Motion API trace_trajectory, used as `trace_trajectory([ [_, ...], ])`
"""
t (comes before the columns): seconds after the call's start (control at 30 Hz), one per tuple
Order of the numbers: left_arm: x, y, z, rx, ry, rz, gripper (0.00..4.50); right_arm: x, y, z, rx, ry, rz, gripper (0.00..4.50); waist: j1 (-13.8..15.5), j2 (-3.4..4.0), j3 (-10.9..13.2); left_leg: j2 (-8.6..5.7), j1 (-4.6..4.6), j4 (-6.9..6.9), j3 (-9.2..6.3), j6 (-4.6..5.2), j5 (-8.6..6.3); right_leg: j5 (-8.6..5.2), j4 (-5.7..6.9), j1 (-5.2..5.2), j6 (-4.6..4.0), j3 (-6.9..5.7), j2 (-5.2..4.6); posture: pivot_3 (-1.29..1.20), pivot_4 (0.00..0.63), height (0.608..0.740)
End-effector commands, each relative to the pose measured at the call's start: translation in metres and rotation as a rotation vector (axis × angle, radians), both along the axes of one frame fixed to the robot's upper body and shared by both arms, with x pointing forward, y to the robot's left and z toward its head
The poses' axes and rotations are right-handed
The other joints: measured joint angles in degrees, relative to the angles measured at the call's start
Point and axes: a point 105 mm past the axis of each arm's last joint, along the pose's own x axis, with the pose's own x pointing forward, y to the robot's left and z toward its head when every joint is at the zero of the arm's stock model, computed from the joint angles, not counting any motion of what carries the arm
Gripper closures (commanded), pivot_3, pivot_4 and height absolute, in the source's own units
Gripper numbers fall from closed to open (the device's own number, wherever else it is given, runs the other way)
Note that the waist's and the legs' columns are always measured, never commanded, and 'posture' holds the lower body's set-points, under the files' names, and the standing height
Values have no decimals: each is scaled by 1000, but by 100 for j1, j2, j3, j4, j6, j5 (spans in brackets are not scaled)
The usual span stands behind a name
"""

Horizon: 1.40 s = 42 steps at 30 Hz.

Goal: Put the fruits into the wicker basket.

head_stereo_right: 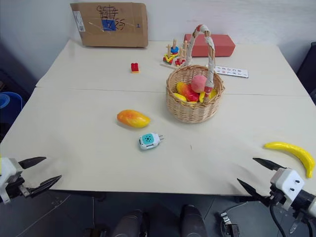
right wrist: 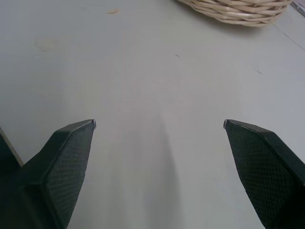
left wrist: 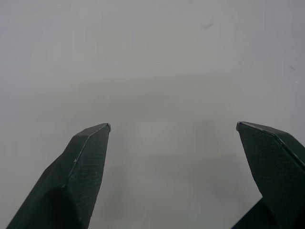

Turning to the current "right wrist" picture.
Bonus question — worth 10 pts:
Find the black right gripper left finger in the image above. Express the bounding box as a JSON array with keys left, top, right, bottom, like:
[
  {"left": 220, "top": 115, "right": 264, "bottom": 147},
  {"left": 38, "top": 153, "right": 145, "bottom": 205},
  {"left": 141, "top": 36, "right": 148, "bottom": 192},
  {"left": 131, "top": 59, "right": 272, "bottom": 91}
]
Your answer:
[{"left": 0, "top": 119, "right": 97, "bottom": 229}]

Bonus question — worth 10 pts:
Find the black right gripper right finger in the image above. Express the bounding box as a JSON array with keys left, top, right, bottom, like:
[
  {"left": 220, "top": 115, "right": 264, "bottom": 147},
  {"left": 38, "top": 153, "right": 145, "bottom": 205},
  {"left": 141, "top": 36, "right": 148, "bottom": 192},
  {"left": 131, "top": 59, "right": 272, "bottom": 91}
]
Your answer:
[{"left": 223, "top": 119, "right": 305, "bottom": 229}]

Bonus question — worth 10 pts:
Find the woven wicker basket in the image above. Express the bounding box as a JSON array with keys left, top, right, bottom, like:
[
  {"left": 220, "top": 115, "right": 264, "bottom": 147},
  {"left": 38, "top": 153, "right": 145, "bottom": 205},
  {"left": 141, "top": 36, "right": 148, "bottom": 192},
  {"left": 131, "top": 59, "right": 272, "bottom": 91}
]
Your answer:
[{"left": 175, "top": 0, "right": 293, "bottom": 28}]

